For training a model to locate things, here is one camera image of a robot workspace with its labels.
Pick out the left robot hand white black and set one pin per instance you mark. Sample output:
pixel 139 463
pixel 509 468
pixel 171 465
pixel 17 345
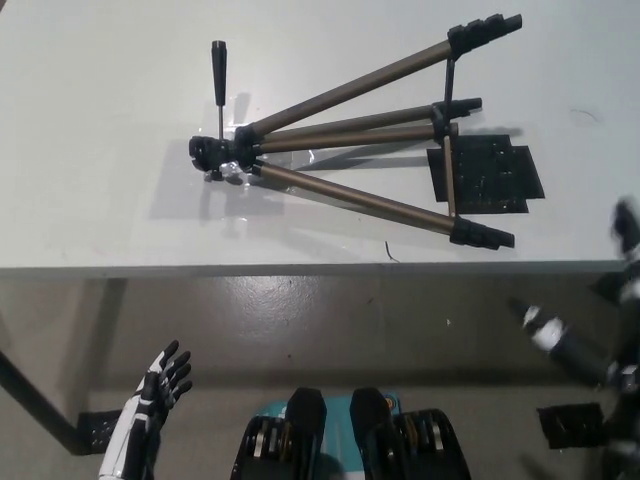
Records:
pixel 145 400

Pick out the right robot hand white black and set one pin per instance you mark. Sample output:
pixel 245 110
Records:
pixel 570 345

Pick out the black and bronze camera tripod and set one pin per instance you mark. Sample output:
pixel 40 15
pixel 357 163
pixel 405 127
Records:
pixel 350 89

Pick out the dark metal table leg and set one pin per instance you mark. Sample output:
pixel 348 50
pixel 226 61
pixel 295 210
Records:
pixel 40 400

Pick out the robot torso black and teal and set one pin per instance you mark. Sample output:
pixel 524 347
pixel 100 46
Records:
pixel 310 430

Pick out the black floor tape patch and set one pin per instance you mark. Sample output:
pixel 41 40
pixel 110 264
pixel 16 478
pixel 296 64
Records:
pixel 570 425
pixel 97 430

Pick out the black tape patch on table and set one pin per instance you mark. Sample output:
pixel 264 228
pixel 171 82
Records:
pixel 490 175

